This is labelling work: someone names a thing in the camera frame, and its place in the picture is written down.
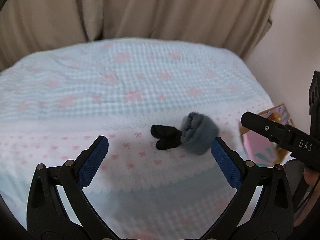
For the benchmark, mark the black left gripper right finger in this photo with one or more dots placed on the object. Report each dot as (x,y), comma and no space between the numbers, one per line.
(262,205)

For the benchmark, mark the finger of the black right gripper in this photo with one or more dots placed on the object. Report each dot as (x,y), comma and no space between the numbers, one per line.
(273,131)

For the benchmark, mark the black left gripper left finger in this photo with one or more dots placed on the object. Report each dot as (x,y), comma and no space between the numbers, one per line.
(57,206)

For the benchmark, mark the grey fluffy sock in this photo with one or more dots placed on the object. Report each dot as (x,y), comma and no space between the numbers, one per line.
(198,131)

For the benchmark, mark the black sock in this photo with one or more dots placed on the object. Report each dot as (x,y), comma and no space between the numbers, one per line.
(168,137)

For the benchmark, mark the person's right hand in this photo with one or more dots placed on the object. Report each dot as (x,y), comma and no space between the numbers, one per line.
(312,178)

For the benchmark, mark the pink cardboard box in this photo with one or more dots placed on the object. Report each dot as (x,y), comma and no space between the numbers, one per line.
(258,148)

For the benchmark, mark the light blue checkered blanket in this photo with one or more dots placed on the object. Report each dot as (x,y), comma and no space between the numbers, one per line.
(54,104)

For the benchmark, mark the beige curtain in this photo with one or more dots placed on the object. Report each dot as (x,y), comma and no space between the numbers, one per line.
(28,26)

